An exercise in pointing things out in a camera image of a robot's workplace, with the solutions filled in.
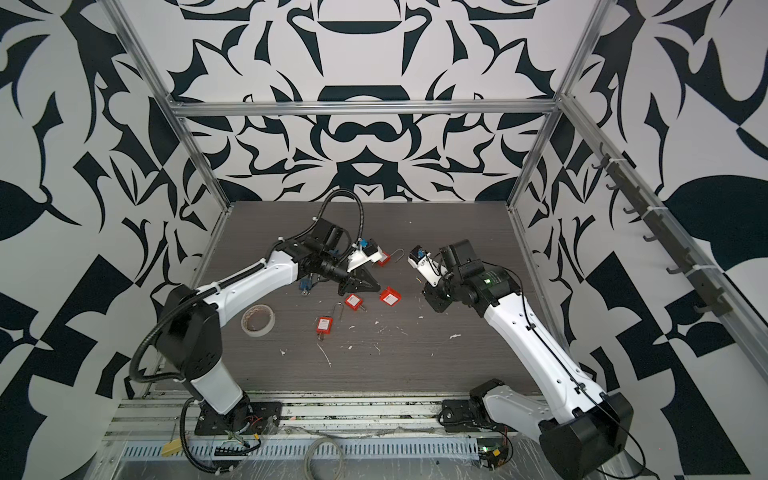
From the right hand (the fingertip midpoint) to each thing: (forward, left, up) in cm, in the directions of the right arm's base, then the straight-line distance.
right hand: (431, 283), depth 76 cm
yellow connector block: (-32, +62, -18) cm, 72 cm away
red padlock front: (-3, +30, -18) cm, 35 cm away
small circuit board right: (-33, -13, -21) cm, 41 cm away
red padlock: (+5, +22, -18) cm, 29 cm away
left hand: (+1, +13, -2) cm, 13 cm away
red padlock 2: (-2, +10, -3) cm, 11 cm away
